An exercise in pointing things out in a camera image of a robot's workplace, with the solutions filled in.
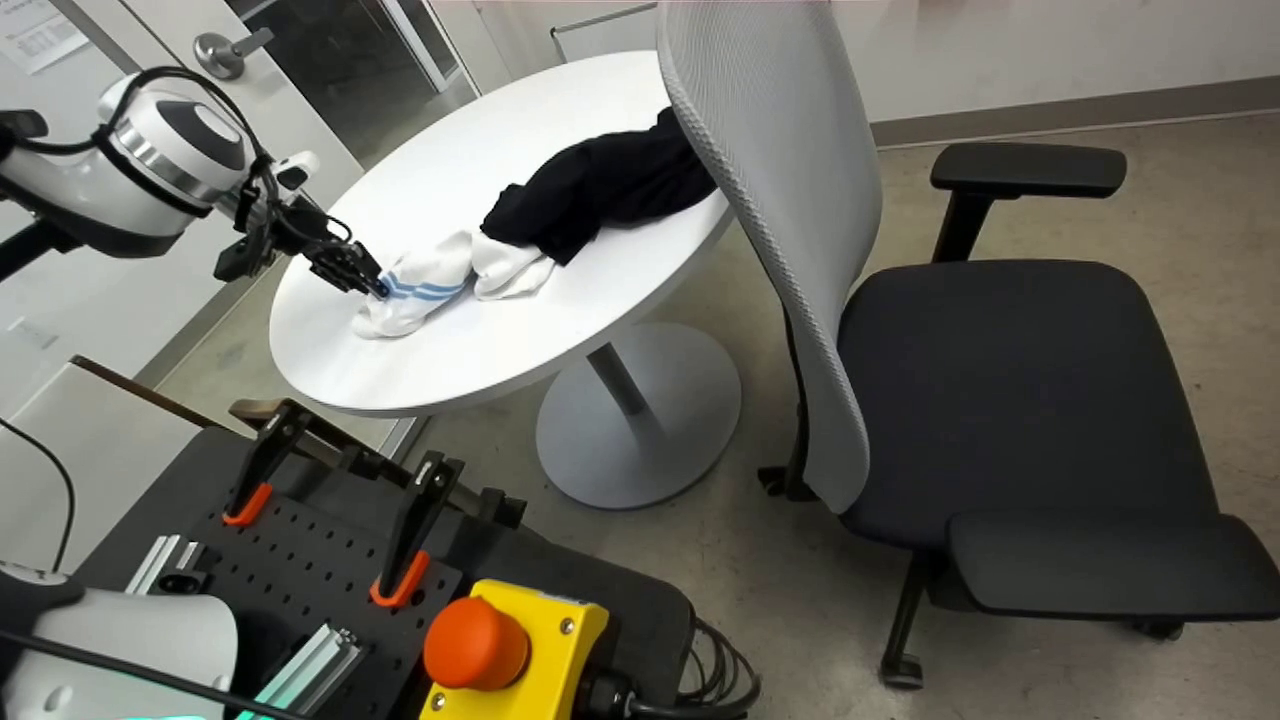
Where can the black perforated mounting board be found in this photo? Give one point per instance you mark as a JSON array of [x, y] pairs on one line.
[[317, 548]]

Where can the orange-handled black clamp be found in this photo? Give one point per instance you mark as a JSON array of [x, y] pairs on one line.
[[407, 558], [278, 434]]

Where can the grey and black office chair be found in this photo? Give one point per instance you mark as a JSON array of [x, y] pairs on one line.
[[1012, 427]]

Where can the green-tinted aluminium profile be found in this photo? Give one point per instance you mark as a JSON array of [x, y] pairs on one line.
[[305, 677]]

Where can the yellow emergency stop box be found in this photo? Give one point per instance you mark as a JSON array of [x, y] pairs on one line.
[[510, 654]]

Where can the left orange-handled black clamp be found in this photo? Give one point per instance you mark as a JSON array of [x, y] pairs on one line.
[[278, 434]]

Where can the silver aluminium profile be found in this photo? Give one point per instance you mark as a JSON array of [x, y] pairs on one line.
[[168, 553]]

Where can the white door with glass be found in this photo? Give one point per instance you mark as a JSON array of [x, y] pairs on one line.
[[346, 82]]

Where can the white towel with blue stripes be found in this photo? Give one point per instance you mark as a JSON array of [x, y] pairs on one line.
[[425, 280]]

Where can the black shirt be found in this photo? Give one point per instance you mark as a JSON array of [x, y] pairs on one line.
[[601, 182]]

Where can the right orange-handled black clamp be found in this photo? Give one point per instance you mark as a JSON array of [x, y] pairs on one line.
[[407, 558]]

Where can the white round pedestal table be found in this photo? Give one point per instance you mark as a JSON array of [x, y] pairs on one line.
[[632, 411]]

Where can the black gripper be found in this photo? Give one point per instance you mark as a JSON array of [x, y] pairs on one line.
[[278, 216]]

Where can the silver door handle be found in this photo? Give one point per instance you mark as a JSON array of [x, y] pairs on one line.
[[225, 59]]

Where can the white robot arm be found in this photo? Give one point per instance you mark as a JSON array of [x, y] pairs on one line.
[[167, 154]]

